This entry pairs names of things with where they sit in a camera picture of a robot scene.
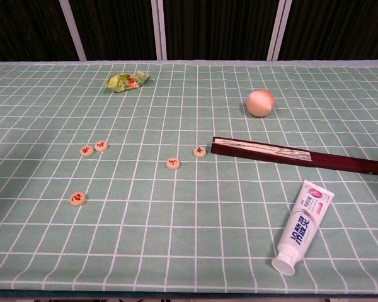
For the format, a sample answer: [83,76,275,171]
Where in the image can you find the green white checked tablecloth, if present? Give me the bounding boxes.
[0,59,378,295]

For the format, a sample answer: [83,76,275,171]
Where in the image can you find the dark red folded fan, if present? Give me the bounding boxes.
[210,136,378,176]

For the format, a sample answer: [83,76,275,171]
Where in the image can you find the peach woven ball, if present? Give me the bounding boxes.
[246,88,275,118]

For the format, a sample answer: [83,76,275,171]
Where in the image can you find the green snack packet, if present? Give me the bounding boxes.
[105,69,151,94]

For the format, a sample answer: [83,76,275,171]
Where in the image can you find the white toothpaste tube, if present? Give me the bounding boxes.
[271,179,335,277]

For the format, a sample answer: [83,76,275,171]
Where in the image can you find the dark partition screen white frame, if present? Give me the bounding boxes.
[59,0,161,61]
[267,0,378,67]
[0,0,88,63]
[159,0,292,61]

